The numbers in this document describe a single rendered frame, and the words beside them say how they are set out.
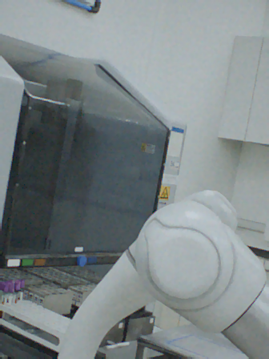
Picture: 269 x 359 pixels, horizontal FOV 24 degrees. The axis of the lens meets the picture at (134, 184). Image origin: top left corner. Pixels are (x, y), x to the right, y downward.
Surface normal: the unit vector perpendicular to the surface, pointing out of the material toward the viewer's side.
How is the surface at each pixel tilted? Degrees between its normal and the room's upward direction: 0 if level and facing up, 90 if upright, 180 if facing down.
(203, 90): 90
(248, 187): 90
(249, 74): 90
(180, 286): 83
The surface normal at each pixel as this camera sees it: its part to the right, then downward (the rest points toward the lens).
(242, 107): -0.62, -0.07
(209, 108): 0.76, 0.17
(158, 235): -0.67, -0.63
